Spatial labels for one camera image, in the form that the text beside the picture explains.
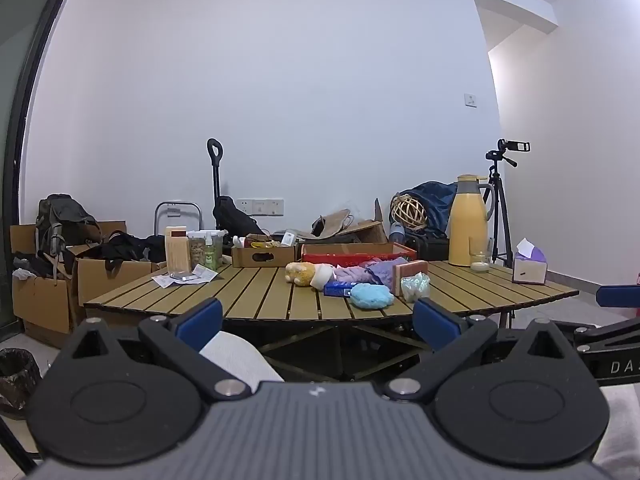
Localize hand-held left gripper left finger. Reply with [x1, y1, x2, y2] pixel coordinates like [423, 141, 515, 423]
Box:
[56, 297, 250, 404]

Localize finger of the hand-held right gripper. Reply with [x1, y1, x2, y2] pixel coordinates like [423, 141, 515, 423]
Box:
[550, 316, 640, 349]
[596, 285, 640, 309]

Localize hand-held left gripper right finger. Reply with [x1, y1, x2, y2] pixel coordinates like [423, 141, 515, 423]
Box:
[386, 297, 582, 404]

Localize clear plastic bag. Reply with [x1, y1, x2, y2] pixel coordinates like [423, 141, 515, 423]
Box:
[401, 272, 431, 303]

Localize pink sponge block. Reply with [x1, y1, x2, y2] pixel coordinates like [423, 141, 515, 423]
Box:
[391, 260, 430, 296]

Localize blue plush toy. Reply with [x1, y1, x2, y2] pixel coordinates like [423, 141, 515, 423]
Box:
[349, 283, 396, 309]

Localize purple cloth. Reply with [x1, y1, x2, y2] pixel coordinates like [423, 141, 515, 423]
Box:
[365, 259, 401, 286]

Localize pale pink plush toy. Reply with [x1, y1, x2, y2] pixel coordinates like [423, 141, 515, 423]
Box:
[332, 266, 373, 286]

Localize yellow plush toy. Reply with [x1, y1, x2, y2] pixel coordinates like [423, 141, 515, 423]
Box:
[285, 261, 317, 287]

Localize red cardboard box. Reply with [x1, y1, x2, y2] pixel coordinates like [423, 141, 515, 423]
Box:
[301, 242, 417, 266]

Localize green spray bottle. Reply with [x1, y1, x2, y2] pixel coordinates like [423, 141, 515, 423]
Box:
[202, 232, 218, 271]

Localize tall wooden box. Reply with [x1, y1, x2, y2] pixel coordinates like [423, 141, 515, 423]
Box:
[165, 226, 192, 273]

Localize person's right leg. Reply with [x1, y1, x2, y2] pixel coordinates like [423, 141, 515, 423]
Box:
[592, 385, 640, 480]

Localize clear jar with white lid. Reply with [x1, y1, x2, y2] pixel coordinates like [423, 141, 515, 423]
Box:
[187, 230, 223, 267]

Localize small brown cardboard box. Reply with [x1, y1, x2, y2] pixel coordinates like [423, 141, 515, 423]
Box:
[231, 244, 297, 268]

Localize black suitcase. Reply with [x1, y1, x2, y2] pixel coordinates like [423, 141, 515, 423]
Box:
[405, 232, 451, 262]

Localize clear glass cup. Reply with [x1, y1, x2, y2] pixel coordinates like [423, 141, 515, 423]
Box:
[469, 237, 493, 273]

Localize purple tissue box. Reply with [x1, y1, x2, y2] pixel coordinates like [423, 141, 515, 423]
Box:
[512, 238, 547, 286]

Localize brown cardboard box with clothes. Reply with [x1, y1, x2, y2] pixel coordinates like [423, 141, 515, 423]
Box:
[72, 245, 168, 311]

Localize yellow thermos jug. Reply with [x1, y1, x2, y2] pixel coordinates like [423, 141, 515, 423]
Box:
[447, 175, 495, 267]

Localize black bag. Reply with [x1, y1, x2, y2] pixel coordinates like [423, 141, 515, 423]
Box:
[212, 196, 266, 238]

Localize black clothes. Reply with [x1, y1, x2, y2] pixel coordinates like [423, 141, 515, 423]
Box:
[82, 230, 168, 263]

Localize large open cardboard box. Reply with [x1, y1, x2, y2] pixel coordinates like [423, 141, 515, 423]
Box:
[345, 199, 388, 245]

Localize rattan ball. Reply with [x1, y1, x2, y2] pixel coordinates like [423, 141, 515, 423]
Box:
[390, 195, 428, 226]

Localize blue jacket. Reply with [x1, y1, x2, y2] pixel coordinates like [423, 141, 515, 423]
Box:
[395, 181, 458, 238]

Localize black tripod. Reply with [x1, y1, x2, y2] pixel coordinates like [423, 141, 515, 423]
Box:
[485, 150, 518, 268]

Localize big brown cardboard box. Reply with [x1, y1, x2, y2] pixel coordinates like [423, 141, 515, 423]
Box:
[10, 220, 128, 348]

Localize grey green backpack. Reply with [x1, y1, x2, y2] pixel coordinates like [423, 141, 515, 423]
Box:
[35, 193, 103, 278]

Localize dark trash bin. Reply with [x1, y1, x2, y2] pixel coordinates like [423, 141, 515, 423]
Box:
[0, 347, 43, 418]

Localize black framed glass door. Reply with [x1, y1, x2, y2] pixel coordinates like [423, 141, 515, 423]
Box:
[0, 0, 68, 341]

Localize white wall outlet strip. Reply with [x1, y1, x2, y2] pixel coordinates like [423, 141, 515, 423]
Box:
[236, 198, 285, 217]

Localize black trolley handle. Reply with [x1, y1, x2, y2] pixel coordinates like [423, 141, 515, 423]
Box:
[206, 138, 224, 211]

